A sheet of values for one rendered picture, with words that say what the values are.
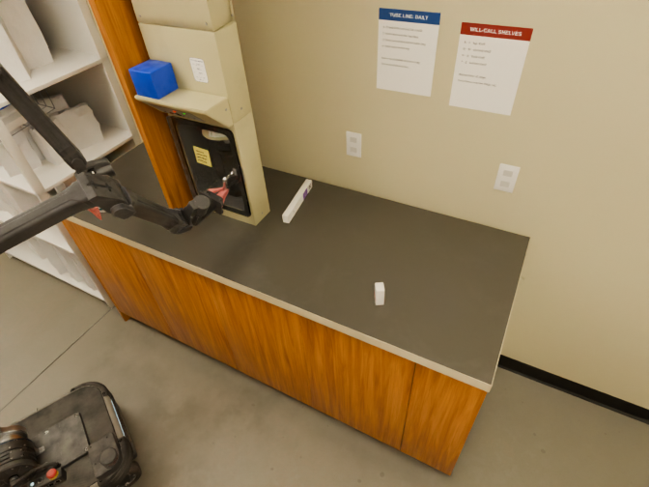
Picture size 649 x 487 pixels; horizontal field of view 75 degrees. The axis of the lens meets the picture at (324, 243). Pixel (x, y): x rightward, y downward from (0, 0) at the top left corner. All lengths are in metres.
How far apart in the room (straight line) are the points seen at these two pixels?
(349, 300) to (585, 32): 1.07
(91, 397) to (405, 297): 1.60
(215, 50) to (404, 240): 0.96
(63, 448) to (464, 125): 2.13
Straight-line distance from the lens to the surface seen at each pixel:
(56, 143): 1.69
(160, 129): 1.84
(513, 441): 2.39
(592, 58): 1.54
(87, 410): 2.39
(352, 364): 1.67
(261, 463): 2.26
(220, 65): 1.48
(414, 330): 1.43
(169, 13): 1.55
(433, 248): 1.69
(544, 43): 1.53
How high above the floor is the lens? 2.10
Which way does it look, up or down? 43 degrees down
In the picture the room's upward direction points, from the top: 4 degrees counter-clockwise
